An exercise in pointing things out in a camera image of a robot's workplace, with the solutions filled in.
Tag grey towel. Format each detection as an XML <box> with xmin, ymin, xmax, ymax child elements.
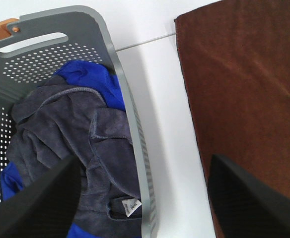
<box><xmin>6</xmin><ymin>76</ymin><xmax>142</xmax><ymax>238</ymax></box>

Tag grey perforated plastic basket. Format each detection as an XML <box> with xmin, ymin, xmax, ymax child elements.
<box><xmin>0</xmin><ymin>5</ymin><xmax>157</xmax><ymax>238</ymax></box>

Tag blue towel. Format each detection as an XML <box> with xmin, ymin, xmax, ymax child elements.
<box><xmin>0</xmin><ymin>61</ymin><xmax>133</xmax><ymax>238</ymax></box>

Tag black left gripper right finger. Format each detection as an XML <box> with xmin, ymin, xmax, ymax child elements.
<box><xmin>208</xmin><ymin>154</ymin><xmax>290</xmax><ymax>238</ymax></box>

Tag brown towel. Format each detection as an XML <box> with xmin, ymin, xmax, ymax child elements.
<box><xmin>175</xmin><ymin>0</ymin><xmax>290</xmax><ymax>238</ymax></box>

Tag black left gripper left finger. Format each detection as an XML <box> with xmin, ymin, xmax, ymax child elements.
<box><xmin>0</xmin><ymin>156</ymin><xmax>81</xmax><ymax>238</ymax></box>

